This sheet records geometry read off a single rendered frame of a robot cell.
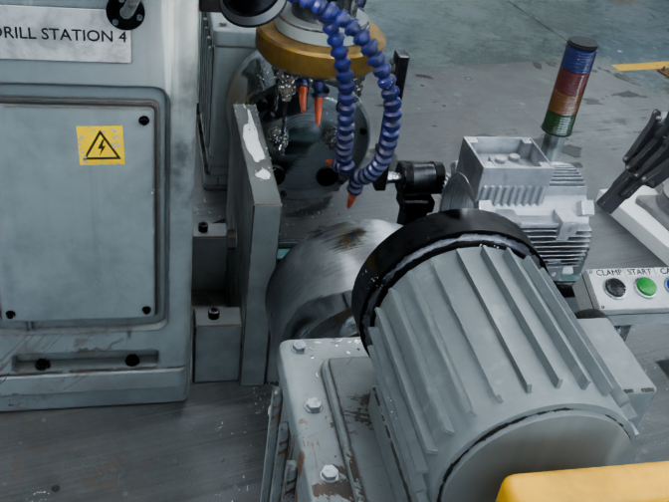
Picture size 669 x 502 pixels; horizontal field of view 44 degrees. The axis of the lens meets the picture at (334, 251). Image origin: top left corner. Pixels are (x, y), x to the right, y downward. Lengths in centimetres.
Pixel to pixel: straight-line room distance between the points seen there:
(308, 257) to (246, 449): 34
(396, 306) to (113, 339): 60
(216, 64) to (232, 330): 60
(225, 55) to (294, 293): 73
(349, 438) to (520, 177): 67
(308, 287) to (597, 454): 48
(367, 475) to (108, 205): 50
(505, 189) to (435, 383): 73
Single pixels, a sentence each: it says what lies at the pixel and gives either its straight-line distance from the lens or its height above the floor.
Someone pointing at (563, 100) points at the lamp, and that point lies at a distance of 171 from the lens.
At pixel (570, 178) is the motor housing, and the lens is 142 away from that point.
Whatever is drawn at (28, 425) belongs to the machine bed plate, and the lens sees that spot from 130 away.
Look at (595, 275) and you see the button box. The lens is 126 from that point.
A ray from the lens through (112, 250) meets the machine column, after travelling 111.
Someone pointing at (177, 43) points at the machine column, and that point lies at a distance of 97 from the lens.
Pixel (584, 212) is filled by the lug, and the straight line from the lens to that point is 140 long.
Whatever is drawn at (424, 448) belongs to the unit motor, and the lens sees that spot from 62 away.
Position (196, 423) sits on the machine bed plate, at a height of 80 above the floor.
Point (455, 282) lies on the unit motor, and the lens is 69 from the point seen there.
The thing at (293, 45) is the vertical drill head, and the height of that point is 133.
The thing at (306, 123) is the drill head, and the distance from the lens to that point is 148.
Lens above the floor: 175
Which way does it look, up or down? 35 degrees down
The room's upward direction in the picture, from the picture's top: 9 degrees clockwise
